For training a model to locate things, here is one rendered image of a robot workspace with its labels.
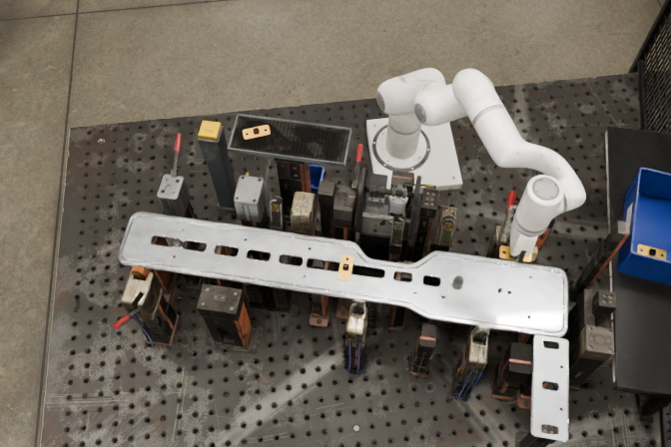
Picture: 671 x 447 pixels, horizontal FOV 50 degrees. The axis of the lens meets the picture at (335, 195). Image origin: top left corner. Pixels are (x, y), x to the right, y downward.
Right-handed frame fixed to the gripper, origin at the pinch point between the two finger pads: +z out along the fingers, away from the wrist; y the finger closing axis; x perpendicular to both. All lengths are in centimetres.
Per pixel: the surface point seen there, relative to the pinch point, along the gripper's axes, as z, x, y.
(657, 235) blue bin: 24, 47, -24
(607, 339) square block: 21.4, 29.9, 12.8
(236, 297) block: 25, -76, 16
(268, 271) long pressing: 28, -69, 5
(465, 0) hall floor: 128, -10, -225
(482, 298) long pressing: 27.4, -4.3, 3.3
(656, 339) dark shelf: 24, 45, 9
